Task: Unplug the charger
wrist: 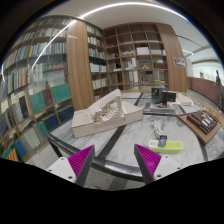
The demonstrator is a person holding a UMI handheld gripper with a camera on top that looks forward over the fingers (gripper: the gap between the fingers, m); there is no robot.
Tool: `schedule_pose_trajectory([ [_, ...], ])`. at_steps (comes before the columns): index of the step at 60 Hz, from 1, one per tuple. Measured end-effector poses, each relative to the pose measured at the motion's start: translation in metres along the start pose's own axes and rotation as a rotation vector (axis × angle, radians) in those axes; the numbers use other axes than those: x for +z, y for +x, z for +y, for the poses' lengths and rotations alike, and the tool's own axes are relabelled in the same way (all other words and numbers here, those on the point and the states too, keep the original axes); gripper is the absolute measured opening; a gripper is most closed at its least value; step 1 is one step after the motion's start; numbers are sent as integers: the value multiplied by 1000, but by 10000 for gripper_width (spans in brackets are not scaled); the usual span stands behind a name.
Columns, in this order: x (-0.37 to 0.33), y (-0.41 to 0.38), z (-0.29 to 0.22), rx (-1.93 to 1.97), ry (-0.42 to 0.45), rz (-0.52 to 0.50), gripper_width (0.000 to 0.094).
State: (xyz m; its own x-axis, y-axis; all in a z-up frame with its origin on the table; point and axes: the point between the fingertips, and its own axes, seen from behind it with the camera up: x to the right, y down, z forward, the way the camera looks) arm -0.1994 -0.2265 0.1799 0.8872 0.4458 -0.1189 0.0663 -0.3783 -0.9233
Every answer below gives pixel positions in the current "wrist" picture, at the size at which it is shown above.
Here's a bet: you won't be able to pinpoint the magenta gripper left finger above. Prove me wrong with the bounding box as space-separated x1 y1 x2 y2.
46 144 96 188

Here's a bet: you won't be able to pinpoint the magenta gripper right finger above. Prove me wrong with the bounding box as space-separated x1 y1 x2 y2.
133 143 182 186

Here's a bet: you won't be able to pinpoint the black charger plug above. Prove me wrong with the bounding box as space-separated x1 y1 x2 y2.
158 135 167 147

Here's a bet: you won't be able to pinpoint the white green power strip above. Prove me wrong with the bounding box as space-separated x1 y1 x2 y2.
148 140 183 153

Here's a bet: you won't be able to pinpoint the beige architectural building model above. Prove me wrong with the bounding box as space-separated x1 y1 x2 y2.
72 89 143 138

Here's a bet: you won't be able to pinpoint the wooden board with model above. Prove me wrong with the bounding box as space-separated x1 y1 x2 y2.
178 110 221 145

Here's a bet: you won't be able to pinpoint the dark brown building model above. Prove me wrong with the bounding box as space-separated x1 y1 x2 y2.
187 111 217 134

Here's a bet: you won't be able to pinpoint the white small model pieces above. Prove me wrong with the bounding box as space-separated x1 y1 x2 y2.
177 93 193 106

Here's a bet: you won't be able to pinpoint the left bookshelf with books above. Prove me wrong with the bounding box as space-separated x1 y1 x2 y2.
0 16 74 161

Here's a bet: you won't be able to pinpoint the wooden column panel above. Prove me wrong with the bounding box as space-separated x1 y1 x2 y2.
66 20 94 110

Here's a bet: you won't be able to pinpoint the wooden cubby shelf unit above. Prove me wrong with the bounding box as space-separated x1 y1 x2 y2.
87 23 169 100

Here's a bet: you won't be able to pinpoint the person standing far right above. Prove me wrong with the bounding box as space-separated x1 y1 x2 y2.
213 70 222 111

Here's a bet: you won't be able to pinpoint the white power cable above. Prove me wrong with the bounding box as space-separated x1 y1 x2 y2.
142 120 166 147

